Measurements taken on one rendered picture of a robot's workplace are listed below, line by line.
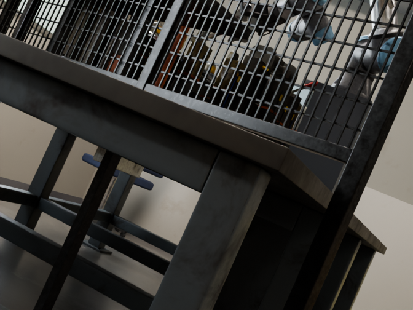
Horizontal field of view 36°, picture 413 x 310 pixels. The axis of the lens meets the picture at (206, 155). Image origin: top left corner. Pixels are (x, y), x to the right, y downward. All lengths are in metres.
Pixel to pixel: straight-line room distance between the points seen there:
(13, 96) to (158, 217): 4.09
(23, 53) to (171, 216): 4.10
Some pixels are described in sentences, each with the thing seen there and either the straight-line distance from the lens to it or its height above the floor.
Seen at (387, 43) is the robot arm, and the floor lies 1.28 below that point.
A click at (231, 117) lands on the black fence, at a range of 1.34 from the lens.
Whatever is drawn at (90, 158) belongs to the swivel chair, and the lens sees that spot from 4.84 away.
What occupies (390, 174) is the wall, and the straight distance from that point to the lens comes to 4.94.
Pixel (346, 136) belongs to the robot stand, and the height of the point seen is 0.95.
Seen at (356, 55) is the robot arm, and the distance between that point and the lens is 2.36.
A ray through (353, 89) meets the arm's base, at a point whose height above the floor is 1.12.
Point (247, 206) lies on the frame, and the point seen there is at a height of 0.59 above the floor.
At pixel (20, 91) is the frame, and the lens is 1.27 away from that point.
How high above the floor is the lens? 0.59
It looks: 3 degrees up
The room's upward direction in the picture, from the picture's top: 24 degrees clockwise
